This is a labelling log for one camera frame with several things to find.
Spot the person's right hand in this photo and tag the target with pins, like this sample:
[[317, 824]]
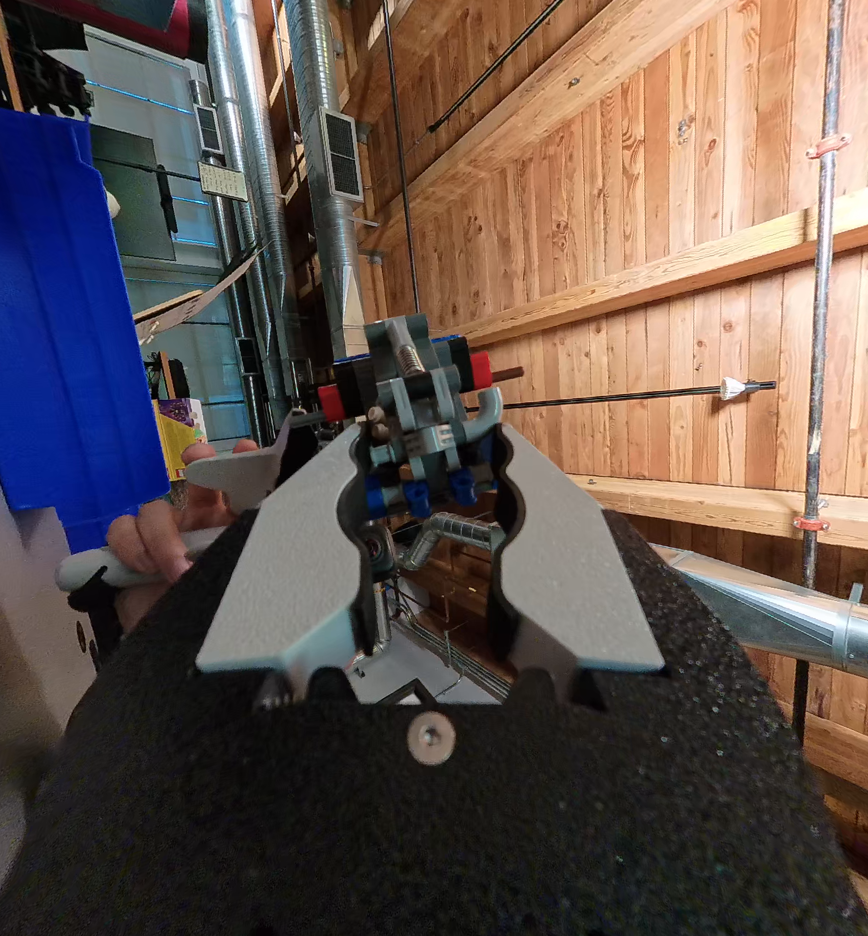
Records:
[[149, 541]]

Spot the yellow printed box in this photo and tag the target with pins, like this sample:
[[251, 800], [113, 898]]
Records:
[[178, 439]]

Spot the black pipe red clamps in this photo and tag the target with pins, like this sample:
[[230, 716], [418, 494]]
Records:
[[822, 292]]

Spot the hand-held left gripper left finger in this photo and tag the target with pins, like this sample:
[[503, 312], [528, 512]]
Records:
[[280, 570]]

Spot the silver duct elbow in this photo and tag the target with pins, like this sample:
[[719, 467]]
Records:
[[456, 528]]

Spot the tapered silver duct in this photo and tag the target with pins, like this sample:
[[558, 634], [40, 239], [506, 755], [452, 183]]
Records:
[[807, 621]]

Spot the silver spiral ventilation duct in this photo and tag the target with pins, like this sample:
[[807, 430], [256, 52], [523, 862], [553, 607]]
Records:
[[251, 146], [317, 110]]

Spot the blue storage bin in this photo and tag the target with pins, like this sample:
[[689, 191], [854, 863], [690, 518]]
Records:
[[39, 329]]

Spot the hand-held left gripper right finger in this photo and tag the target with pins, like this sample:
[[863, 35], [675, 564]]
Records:
[[587, 585]]

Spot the white hanging sign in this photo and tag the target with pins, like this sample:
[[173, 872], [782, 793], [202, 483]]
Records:
[[222, 180]]

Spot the black sprinkler pipe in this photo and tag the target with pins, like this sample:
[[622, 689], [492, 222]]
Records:
[[624, 395]]

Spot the lego chassis assembly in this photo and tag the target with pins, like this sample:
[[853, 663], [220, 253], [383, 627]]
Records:
[[419, 409]]

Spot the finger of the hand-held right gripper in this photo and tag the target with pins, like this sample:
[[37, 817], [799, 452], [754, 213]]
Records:
[[229, 475]]

